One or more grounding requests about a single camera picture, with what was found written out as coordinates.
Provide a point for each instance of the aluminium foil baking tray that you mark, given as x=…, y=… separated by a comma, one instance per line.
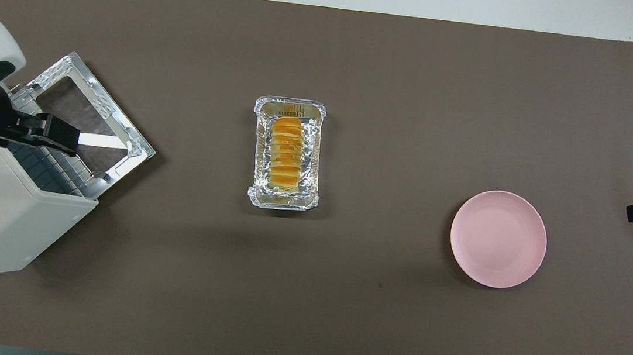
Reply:
x=256, y=192

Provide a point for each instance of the spiral golden bread roll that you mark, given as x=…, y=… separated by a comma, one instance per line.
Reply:
x=287, y=151

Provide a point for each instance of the chrome glass oven door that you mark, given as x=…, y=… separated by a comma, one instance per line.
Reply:
x=111, y=115

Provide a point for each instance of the round pink plate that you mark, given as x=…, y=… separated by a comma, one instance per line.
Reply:
x=498, y=239

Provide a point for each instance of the brown paper table mat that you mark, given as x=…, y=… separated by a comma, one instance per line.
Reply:
x=340, y=292

